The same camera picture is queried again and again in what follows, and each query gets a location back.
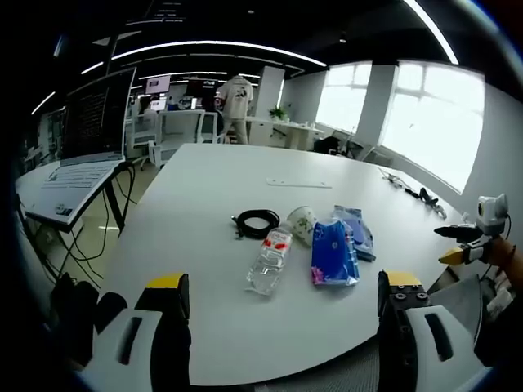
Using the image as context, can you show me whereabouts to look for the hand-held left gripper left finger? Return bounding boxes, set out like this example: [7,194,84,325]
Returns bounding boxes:
[75,273,192,392]

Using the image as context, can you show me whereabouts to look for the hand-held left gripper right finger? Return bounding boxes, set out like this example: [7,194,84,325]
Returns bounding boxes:
[378,269,493,387]

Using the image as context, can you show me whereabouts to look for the blue wet wipes packet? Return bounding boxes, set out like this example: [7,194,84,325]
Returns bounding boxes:
[333,204,377,262]

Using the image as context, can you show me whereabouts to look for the blue tissue packet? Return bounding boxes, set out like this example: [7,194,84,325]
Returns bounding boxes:
[311,218,361,287]

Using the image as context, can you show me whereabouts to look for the clear plastic water bottle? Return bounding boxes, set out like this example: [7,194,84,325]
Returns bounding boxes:
[245,226,293,296]

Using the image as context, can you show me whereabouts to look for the white floral paper cup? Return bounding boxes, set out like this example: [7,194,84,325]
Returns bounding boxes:
[285,205,318,247]

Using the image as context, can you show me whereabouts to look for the black cable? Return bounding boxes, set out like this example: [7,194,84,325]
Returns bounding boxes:
[230,209,282,240]

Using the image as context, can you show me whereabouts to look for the grey chair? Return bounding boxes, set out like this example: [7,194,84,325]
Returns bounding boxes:
[427,273,485,356]

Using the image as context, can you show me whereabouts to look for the white table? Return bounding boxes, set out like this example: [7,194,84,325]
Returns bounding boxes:
[66,142,477,387]

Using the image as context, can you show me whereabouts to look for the laptop stand table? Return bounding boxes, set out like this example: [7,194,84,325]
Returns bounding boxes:
[15,158,132,234]

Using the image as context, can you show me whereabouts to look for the silver laptop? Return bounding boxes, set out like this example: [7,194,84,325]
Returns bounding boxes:
[40,67,138,191]

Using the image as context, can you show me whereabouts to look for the white counter desk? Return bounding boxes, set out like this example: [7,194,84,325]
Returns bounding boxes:
[244,115,324,152]

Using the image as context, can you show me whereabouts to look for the white office chair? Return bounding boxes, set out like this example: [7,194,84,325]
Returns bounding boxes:
[191,109,221,145]

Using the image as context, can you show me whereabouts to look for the black cables on table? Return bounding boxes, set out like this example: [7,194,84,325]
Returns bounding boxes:
[378,167,450,217]

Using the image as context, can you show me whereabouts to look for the black hanging cables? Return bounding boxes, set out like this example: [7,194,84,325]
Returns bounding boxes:
[40,161,138,287]

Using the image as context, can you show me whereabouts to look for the white cable cover plate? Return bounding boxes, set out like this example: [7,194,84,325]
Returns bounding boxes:
[266,176,333,189]

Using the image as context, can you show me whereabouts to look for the wall monitor screen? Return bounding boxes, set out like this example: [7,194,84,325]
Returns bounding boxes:
[145,75,172,95]

